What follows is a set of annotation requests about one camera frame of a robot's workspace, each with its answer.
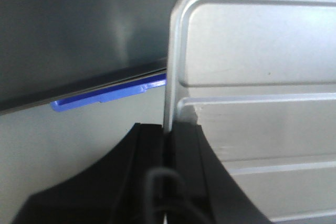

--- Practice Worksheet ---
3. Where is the silver ribbed metal tray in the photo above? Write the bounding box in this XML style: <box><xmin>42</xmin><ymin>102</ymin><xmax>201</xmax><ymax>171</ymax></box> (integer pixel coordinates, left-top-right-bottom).
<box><xmin>164</xmin><ymin>0</ymin><xmax>335</xmax><ymax>223</ymax></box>

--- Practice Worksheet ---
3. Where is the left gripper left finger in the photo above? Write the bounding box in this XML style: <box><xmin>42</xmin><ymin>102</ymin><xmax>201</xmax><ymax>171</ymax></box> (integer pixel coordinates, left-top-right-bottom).
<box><xmin>12</xmin><ymin>123</ymin><xmax>163</xmax><ymax>223</ymax></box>

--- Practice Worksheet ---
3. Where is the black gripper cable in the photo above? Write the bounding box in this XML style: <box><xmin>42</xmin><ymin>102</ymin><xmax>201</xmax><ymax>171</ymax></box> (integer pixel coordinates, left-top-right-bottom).
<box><xmin>145</xmin><ymin>166</ymin><xmax>203</xmax><ymax>224</ymax></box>

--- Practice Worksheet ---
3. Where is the blue bin below left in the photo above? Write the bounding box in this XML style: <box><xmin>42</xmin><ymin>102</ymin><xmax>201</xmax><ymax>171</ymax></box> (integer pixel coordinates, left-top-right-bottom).
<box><xmin>50</xmin><ymin>73</ymin><xmax>166</xmax><ymax>112</ymax></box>

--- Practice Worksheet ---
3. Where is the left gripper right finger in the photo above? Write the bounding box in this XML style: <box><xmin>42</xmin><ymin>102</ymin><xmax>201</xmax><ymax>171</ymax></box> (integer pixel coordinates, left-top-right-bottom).
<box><xmin>167</xmin><ymin>122</ymin><xmax>271</xmax><ymax>223</ymax></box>

